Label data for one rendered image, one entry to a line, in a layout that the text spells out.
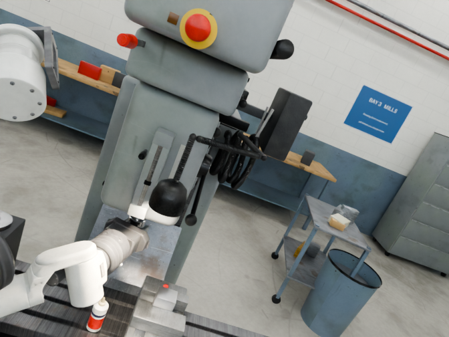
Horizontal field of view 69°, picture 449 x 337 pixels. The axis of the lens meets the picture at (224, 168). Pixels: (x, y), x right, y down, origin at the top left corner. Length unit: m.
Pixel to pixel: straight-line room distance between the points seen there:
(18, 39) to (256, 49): 0.35
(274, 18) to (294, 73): 4.56
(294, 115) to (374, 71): 4.53
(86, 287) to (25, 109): 0.41
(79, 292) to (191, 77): 0.48
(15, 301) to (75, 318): 0.41
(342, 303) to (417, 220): 3.04
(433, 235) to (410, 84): 2.32
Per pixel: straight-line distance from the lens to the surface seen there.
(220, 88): 0.68
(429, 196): 5.67
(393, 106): 5.75
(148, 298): 1.11
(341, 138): 5.53
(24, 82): 0.43
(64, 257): 0.72
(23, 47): 0.49
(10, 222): 1.09
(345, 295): 2.94
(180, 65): 0.68
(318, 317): 3.11
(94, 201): 1.37
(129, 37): 0.57
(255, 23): 0.59
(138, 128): 0.75
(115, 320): 1.16
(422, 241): 6.00
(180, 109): 0.73
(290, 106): 1.04
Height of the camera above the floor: 1.73
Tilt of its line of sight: 17 degrees down
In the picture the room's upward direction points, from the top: 23 degrees clockwise
